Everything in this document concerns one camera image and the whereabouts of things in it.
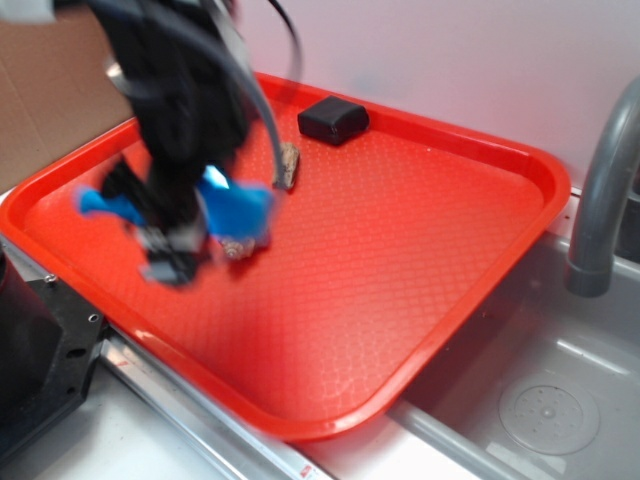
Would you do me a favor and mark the grey toy sink basin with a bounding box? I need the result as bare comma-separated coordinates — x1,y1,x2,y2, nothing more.
390,234,639,479

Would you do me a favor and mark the brown cardboard panel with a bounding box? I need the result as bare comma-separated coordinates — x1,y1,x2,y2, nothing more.
1,7,132,191

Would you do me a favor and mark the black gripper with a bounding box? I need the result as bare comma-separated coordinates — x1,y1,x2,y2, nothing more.
89,1,254,286

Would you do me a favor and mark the black rectangular block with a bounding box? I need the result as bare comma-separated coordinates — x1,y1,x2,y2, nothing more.
297,96,370,146

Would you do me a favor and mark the tan conch seashell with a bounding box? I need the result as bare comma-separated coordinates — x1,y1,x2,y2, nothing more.
219,235,271,261

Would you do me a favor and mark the grey sink faucet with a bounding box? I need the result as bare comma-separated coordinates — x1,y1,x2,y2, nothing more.
564,79,639,298

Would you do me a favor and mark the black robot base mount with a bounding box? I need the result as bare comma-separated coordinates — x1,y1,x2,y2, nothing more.
1,253,106,464

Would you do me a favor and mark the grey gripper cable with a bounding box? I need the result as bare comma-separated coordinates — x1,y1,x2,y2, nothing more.
204,0,289,194

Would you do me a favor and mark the red plastic tray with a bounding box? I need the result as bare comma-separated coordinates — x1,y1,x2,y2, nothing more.
1,75,571,442

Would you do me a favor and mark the blue plastic bottle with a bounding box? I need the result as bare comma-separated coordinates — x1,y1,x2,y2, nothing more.
76,166,275,241

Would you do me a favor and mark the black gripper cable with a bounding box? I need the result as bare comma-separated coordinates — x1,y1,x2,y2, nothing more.
267,0,306,86

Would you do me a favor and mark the brown driftwood piece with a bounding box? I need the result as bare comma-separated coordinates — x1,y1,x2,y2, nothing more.
272,142,301,191

